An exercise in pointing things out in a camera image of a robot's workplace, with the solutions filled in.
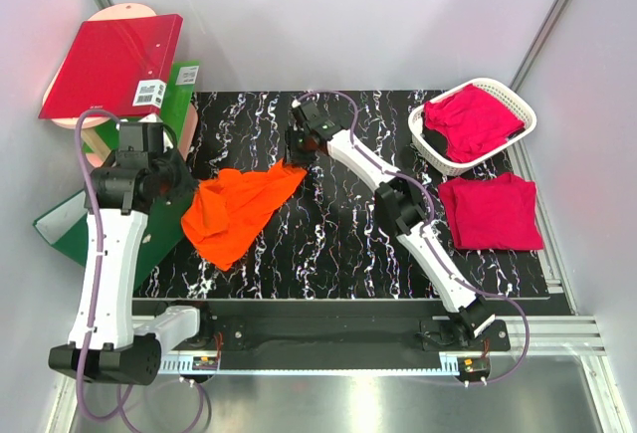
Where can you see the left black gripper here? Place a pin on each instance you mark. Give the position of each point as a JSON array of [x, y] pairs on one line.
[[187, 183]]

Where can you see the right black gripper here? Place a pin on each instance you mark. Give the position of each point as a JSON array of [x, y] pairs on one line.
[[291, 154]]

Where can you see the orange t shirt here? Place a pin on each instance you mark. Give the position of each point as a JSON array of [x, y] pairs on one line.
[[229, 212]]

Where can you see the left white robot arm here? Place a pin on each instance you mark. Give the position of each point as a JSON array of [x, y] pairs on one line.
[[104, 346]]

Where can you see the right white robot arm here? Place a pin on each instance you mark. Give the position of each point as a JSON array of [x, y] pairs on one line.
[[403, 209]]

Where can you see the light green folder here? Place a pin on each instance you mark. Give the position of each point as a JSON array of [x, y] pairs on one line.
[[177, 111]]

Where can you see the white plastic laundry basket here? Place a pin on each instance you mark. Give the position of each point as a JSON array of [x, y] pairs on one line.
[[520, 108]]

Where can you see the black garment in basket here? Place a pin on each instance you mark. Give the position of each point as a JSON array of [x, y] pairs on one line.
[[465, 144]]

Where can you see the pink t shirt in basket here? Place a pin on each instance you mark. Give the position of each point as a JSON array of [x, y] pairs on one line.
[[470, 107]]

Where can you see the folded pink t shirt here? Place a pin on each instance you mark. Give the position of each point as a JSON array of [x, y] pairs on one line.
[[494, 214]]

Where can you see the dark green ring binder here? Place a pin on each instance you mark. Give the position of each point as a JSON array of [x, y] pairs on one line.
[[65, 229]]

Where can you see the red ring binder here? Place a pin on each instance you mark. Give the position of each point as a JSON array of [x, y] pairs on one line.
[[121, 66]]

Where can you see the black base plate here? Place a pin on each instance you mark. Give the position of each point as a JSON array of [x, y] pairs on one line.
[[245, 324]]

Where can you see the aluminium rail frame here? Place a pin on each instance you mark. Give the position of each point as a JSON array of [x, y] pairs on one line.
[[538, 368]]

